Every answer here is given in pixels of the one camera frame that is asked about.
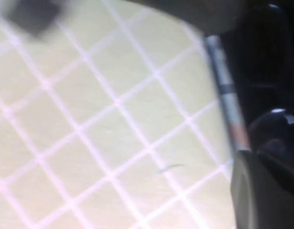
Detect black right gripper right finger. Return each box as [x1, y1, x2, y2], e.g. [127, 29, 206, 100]
[258, 154, 294, 199]

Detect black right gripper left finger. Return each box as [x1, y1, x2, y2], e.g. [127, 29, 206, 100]
[230, 149, 294, 229]

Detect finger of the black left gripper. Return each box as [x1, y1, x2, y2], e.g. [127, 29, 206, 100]
[3, 0, 64, 37]

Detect black glasses case printed sides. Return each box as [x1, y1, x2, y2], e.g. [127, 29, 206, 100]
[201, 0, 294, 159]

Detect green white-grid tablecloth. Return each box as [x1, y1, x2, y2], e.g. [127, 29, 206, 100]
[0, 0, 238, 229]

